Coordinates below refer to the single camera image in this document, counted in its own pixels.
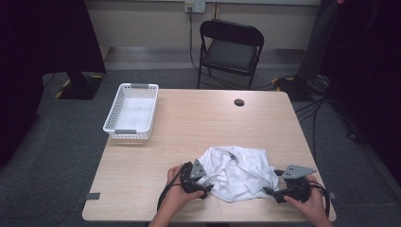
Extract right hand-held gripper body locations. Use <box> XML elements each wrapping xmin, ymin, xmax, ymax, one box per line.
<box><xmin>273</xmin><ymin>164</ymin><xmax>318</xmax><ymax>204</ymax></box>

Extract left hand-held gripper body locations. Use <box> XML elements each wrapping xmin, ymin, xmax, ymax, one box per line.
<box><xmin>180</xmin><ymin>158</ymin><xmax>210</xmax><ymax>194</ymax></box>

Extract white shirt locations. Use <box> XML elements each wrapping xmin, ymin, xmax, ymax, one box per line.
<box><xmin>196</xmin><ymin>145</ymin><xmax>281</xmax><ymax>203</ymax></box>

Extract person's right hand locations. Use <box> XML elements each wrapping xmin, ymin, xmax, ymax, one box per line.
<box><xmin>283</xmin><ymin>174</ymin><xmax>329</xmax><ymax>223</ymax></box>

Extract person's left hand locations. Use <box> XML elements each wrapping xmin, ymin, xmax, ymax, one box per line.
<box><xmin>164</xmin><ymin>164</ymin><xmax>206</xmax><ymax>218</ymax></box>

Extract white plastic basket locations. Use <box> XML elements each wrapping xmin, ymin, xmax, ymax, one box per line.
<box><xmin>102</xmin><ymin>82</ymin><xmax>160</xmax><ymax>141</ymax></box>

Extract black folding chair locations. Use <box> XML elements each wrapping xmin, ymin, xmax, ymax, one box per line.
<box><xmin>197</xmin><ymin>18</ymin><xmax>265</xmax><ymax>91</ymax></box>

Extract dark metal stand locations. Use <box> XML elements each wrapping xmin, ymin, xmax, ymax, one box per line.
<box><xmin>294</xmin><ymin>0</ymin><xmax>340</xmax><ymax>83</ymax></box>

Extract black stand base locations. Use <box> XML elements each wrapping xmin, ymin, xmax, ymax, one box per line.
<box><xmin>55</xmin><ymin>71</ymin><xmax>106</xmax><ymax>101</ymax></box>

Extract black curtain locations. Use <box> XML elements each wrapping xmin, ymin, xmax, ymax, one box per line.
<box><xmin>0</xmin><ymin>0</ymin><xmax>107</xmax><ymax>168</ymax></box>

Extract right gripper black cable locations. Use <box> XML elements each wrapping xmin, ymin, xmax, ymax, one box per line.
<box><xmin>309</xmin><ymin>180</ymin><xmax>332</xmax><ymax>218</ymax></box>

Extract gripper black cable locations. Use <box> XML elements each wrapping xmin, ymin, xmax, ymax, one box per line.
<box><xmin>156</xmin><ymin>162</ymin><xmax>193</xmax><ymax>213</ymax></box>
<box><xmin>309</xmin><ymin>180</ymin><xmax>332</xmax><ymax>218</ymax></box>

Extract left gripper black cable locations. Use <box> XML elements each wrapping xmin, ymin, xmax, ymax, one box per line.
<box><xmin>156</xmin><ymin>162</ymin><xmax>193</xmax><ymax>213</ymax></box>

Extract black floor cables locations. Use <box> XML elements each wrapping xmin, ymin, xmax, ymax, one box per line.
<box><xmin>271</xmin><ymin>74</ymin><xmax>368</xmax><ymax>162</ymax></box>

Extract white wall socket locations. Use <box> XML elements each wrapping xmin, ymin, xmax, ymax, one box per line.
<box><xmin>184</xmin><ymin>0</ymin><xmax>206</xmax><ymax>14</ymax></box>

